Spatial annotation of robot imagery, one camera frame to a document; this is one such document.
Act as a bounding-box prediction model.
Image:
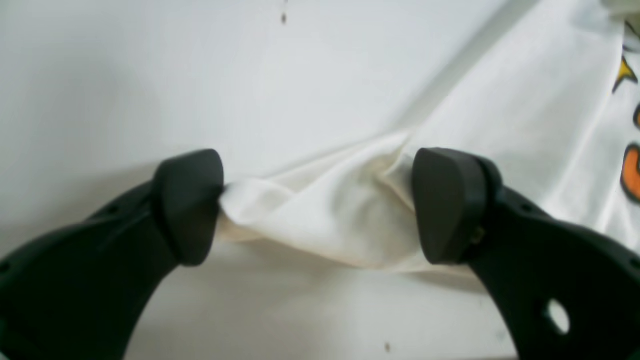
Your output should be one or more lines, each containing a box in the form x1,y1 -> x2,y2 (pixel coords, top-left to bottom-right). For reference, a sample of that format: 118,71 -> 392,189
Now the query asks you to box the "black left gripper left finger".
0,149 -> 225,360

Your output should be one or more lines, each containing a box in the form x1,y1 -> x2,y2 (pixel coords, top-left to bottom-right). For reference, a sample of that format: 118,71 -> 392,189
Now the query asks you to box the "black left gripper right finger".
411,148 -> 640,360

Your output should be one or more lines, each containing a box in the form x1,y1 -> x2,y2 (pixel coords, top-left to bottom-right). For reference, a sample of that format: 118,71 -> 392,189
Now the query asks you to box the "white printed T-shirt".
217,0 -> 639,272

